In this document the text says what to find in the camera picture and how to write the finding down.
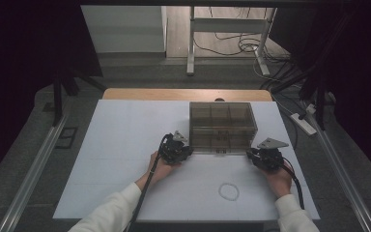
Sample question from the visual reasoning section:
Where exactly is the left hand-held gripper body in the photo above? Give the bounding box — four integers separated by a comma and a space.
158, 130, 192, 165

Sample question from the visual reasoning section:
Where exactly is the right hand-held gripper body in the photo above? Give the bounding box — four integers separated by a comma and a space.
253, 137, 290, 172

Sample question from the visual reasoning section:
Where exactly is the smoky clear drawer box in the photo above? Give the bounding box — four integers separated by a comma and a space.
188, 101, 259, 155

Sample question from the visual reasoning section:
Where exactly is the person's left hand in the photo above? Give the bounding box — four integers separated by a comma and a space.
134, 151, 183, 191

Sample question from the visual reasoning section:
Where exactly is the person's right hand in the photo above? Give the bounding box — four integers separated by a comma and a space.
264, 160, 294, 198

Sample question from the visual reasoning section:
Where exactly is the white power strip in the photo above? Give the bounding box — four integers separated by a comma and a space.
290, 103, 318, 135

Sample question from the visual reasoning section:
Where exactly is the white table cover sheet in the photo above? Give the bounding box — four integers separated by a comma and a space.
52, 99, 321, 223

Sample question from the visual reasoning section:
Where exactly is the wooden table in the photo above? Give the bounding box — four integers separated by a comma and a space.
101, 88, 273, 102

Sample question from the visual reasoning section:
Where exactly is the black stand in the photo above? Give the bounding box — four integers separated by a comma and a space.
51, 69, 107, 127
270, 64, 328, 131

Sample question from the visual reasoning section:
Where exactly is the dark floor socket plate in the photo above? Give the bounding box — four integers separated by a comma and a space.
55, 126, 79, 150

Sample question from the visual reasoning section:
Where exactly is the dark curtain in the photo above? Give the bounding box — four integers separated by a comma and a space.
0, 0, 104, 188
270, 0, 371, 178

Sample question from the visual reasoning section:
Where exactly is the white cabinet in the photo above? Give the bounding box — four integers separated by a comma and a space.
80, 5, 168, 54

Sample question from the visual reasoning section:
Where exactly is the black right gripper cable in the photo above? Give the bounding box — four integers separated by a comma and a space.
281, 157, 305, 211

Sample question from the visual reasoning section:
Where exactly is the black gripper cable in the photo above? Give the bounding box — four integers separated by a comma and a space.
281, 157, 305, 211
127, 133, 172, 232

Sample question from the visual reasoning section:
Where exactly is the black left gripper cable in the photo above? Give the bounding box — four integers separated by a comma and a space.
127, 133, 172, 232

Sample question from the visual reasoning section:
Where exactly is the aluminium rail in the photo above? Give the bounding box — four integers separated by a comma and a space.
307, 112, 371, 232
0, 114, 69, 232

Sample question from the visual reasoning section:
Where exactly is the tangle of floor cables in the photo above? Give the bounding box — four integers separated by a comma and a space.
192, 6, 291, 66

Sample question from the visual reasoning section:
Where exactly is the white desk frame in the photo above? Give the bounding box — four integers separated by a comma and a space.
186, 6, 276, 76

